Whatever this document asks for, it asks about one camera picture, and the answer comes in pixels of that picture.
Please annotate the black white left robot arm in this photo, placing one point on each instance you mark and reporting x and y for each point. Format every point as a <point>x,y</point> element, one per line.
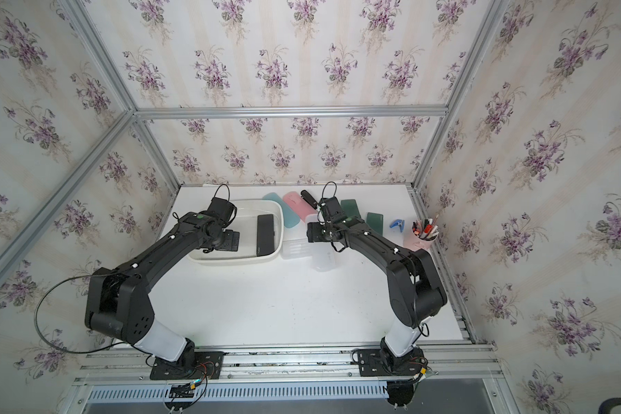
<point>118,303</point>

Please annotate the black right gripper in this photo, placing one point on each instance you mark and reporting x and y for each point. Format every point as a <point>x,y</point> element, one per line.
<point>312,233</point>

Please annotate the white plastic storage box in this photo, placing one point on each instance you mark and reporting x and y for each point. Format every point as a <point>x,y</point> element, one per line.
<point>246,223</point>

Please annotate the frosted white pencil case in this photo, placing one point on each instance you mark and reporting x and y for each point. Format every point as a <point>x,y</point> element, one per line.
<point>323,256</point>

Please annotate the ribbed clear pencil case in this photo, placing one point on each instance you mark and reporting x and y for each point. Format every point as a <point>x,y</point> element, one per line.
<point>295,249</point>

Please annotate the pink pen cup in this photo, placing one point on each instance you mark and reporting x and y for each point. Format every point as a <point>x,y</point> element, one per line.
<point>414,243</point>

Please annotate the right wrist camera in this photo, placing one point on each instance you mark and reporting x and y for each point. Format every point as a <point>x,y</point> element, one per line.
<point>331,210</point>

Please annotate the pink pencil case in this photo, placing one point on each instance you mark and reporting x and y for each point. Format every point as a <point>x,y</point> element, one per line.
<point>298,205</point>

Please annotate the teal pencil case left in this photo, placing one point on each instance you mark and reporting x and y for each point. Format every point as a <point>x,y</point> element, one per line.
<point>290,218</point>

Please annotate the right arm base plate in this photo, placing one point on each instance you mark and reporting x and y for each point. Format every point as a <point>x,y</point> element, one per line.
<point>380,362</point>

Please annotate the blue staple remover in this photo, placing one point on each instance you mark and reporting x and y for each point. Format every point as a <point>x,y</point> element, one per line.
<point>398,224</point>

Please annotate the pens in cup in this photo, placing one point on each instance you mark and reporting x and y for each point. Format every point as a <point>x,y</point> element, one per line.
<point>427,230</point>

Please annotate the dark green pencil case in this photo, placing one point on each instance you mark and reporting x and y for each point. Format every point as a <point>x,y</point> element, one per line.
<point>376,222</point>
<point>350,208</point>

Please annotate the black pencil case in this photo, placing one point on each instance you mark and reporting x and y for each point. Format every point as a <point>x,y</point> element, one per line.
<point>265,239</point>

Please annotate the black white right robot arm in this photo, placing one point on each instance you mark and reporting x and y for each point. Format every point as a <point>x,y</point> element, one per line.
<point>415,290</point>

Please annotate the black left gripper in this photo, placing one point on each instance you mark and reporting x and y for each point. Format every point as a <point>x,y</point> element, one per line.
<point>232,241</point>

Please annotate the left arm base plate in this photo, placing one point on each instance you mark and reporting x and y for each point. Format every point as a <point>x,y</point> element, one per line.
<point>206,363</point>

